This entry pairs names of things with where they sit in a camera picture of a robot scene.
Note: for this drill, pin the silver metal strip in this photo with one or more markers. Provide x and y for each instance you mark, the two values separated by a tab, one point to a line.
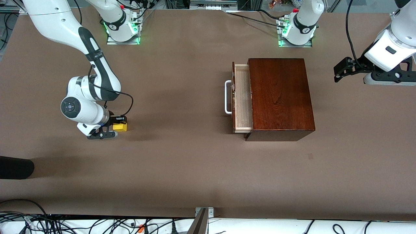
211	4

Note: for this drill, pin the silver metal bracket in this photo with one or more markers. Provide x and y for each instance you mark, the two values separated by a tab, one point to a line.
211	213

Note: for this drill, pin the orange connector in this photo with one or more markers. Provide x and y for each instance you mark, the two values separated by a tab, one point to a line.
141	228

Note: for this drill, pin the yellow cube block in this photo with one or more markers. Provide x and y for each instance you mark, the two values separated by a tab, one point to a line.
121	127

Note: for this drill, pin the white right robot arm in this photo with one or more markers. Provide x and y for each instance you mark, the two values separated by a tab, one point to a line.
52	19

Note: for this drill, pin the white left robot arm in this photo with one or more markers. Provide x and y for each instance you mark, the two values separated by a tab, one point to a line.
305	19

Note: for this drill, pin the black ribbed cylinder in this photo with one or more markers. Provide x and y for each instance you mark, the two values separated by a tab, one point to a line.
16	167

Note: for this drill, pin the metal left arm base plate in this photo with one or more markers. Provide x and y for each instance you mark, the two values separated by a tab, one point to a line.
305	45

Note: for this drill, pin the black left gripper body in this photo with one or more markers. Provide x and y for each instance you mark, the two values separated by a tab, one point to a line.
360	67

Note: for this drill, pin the dark brown wooden cabinet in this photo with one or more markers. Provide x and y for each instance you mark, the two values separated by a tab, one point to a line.
279	94

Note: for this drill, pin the copper coloured parts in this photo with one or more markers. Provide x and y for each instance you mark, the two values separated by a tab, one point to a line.
279	3

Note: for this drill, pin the grey diagonal bar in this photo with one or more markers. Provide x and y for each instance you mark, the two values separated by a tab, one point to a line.
199	226

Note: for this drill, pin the brown table mat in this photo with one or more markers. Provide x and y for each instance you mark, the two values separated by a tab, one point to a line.
182	162

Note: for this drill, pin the white bench surface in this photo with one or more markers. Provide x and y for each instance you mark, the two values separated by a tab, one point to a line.
260	227

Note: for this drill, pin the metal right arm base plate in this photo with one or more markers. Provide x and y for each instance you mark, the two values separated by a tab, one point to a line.
130	42

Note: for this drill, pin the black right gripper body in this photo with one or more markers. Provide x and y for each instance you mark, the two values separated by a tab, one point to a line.
114	119

